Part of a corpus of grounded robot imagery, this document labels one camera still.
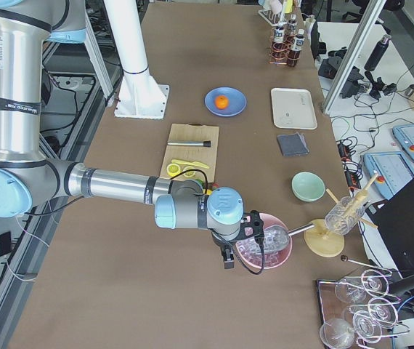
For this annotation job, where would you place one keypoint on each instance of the front tea bottle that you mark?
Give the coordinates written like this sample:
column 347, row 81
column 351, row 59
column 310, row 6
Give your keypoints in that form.
column 296, row 48

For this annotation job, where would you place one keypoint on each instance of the aluminium frame post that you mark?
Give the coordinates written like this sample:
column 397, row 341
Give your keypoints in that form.
column 359, row 38

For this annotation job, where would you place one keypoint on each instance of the steel scoop in bowl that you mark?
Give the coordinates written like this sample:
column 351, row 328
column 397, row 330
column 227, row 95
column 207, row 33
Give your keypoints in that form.
column 294, row 230

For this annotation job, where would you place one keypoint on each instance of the yellow cup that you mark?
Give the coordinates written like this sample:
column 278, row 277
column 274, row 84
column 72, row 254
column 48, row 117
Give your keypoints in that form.
column 289, row 6

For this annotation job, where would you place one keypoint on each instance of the green lime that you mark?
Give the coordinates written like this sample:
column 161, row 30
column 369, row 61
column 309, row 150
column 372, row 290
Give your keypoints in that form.
column 202, row 182

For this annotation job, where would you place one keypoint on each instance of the black water bottle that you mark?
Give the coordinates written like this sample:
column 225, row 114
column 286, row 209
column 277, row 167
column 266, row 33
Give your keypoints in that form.
column 377, row 53

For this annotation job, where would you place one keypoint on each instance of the copper wire bottle rack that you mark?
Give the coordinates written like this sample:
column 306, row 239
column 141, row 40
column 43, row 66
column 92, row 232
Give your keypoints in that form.
column 287, row 48

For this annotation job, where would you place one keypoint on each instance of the pink mixing bowl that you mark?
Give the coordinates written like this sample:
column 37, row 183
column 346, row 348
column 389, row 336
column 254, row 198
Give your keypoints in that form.
column 249, row 250

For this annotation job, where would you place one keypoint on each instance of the back left tea bottle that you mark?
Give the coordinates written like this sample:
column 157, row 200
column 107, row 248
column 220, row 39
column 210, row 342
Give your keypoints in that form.
column 291, row 28

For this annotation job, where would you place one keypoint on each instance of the clear glass on stand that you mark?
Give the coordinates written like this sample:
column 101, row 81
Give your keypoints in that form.
column 344, row 216

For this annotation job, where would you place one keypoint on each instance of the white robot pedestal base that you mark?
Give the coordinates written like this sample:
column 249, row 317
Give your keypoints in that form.
column 140, row 96

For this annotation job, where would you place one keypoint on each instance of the green bowl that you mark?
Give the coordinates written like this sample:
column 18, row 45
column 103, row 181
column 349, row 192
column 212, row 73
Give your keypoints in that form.
column 307, row 186

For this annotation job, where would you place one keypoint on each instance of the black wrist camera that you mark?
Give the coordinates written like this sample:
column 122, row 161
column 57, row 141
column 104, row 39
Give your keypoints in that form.
column 251, row 226

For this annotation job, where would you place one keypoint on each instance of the grey folded cloth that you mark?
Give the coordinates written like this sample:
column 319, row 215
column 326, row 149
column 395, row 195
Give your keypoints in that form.
column 292, row 145

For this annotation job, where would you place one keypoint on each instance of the pink cup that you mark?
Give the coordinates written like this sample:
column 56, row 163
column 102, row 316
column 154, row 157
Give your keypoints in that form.
column 275, row 6

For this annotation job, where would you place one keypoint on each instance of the steel muddler black tip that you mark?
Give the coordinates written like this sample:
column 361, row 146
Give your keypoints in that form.
column 203, row 144

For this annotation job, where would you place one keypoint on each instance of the cream rabbit tray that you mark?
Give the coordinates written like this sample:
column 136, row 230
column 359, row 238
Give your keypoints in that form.
column 293, row 109

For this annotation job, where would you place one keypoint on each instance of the white cup rack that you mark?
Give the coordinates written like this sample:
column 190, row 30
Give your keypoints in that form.
column 269, row 17

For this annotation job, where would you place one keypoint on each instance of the wooden cutting board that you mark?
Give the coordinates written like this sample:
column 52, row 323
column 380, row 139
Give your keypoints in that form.
column 190, row 153

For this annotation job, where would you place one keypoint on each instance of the lemon slice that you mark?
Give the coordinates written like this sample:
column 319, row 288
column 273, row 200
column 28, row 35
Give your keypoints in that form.
column 173, row 169
column 189, row 173

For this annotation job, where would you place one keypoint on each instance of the yellow plastic knife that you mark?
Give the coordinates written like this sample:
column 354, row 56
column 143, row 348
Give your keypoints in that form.
column 191, row 163

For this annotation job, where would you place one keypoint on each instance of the wine glass rack tray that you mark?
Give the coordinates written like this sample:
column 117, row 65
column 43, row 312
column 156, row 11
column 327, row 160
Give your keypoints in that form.
column 358, row 311

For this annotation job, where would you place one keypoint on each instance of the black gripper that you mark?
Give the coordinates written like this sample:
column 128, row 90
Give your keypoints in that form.
column 222, row 245

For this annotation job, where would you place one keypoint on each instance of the blue round plate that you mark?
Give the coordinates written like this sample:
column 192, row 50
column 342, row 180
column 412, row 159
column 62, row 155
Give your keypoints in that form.
column 236, row 101

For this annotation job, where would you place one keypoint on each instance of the upper lemon slice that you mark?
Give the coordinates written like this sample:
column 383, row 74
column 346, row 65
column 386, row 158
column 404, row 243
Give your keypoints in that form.
column 173, row 169

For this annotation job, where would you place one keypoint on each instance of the tea bottle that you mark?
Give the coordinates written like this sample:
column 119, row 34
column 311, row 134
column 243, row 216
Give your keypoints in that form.
column 296, row 48
column 278, row 45
column 291, row 28

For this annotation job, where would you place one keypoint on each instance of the lower lemon slice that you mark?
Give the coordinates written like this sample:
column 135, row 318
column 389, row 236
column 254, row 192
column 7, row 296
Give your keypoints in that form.
column 189, row 173

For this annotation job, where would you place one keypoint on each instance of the back right tea bottle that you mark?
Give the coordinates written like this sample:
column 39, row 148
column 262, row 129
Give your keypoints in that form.
column 278, row 45

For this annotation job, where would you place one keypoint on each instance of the orange mandarin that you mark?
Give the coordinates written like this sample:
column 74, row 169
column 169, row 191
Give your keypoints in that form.
column 221, row 102

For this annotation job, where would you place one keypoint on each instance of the wooden stand round base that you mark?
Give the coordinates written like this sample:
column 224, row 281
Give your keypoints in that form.
column 324, row 242

